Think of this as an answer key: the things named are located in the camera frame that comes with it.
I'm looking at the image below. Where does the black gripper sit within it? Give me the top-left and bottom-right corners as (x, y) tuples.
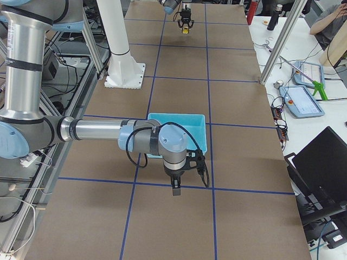
(177, 8), (194, 29)
(164, 166), (185, 196)

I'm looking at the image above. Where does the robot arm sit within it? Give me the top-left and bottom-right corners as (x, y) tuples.
(1, 1), (188, 196)
(158, 0), (194, 34)

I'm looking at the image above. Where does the light blue plastic bin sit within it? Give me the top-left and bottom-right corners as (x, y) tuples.
(147, 113), (207, 155)

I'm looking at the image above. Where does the red cylinder bottle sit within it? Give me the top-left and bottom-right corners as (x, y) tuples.
(247, 0), (259, 25)

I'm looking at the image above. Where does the black bottle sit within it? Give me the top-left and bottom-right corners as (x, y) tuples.
(267, 4), (282, 31)

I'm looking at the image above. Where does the near teach pendant tablet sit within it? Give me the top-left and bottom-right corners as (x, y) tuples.
(279, 85), (325, 119)

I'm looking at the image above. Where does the teach pendant tablet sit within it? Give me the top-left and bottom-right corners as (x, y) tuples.
(293, 61), (325, 89)
(279, 85), (325, 119)

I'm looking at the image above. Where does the far teach pendant tablet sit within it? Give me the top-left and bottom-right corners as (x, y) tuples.
(293, 61), (325, 89)

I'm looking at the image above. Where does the seated person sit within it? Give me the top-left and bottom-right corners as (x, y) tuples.
(310, 3), (346, 50)

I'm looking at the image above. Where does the black laptop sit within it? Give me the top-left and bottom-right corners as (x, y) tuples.
(291, 126), (347, 211)

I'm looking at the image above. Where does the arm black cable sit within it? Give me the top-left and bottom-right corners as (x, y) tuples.
(125, 121), (211, 189)

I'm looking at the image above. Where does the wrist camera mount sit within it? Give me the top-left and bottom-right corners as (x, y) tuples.
(184, 148), (205, 173)

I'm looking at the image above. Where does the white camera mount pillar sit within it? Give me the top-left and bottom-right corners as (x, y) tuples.
(97, 0), (146, 89)

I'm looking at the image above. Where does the aluminium frame post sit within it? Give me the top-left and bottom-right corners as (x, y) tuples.
(259, 0), (307, 85)

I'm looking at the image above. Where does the green handled reacher grabber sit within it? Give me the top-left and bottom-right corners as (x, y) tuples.
(257, 39), (329, 101)

